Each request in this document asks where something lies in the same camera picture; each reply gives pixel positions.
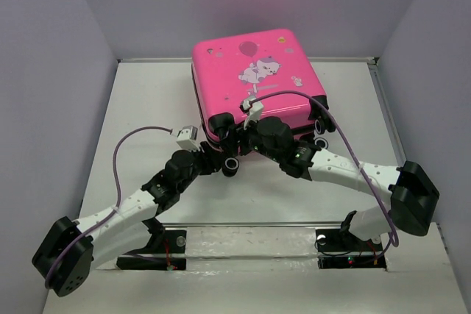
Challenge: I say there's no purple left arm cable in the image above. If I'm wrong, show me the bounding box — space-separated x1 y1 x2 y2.
44 126 177 290

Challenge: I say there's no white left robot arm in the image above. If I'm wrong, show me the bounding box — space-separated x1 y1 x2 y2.
32 142 227 297

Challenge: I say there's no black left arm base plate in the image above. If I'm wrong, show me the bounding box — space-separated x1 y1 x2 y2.
116 229 187 271

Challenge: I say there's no pink hard-shell suitcase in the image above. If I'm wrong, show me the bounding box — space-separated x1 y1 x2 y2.
190 27 336 178

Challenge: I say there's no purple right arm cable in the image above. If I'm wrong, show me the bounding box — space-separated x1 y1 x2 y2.
249 90 399 249

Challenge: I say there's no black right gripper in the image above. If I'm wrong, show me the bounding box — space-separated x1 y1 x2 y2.
220 110 283 163

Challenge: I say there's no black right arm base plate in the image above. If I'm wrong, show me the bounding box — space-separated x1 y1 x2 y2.
314 228 387 270

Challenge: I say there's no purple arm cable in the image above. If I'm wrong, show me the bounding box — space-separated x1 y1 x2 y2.
249 90 399 249
44 126 177 290

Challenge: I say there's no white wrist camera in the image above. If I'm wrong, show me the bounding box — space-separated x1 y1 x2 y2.
240 96 264 130
171 125 199 151

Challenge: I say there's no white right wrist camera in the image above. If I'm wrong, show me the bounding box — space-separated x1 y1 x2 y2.
240 96 264 130

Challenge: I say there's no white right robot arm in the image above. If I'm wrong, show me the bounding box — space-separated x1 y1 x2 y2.
238 117 439 249

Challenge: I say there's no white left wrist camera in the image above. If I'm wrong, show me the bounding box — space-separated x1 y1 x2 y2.
171 125 199 151

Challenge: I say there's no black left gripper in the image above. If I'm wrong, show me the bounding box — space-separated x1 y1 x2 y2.
177 141 225 193

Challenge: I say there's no aluminium mounting rail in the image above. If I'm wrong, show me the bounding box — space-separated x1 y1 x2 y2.
163 221 341 228

